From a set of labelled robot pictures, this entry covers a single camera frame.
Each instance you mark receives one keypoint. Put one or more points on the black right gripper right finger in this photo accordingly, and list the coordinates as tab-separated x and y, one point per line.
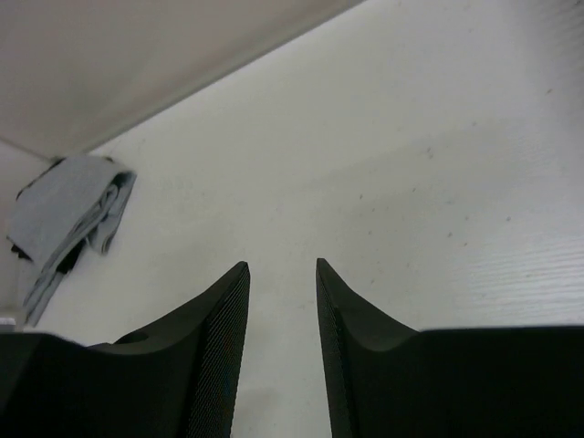
384	379

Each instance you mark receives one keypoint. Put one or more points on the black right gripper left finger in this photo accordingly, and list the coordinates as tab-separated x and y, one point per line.
175	377

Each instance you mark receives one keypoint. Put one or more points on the grey folded tank top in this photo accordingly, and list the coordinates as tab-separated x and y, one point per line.
35	289

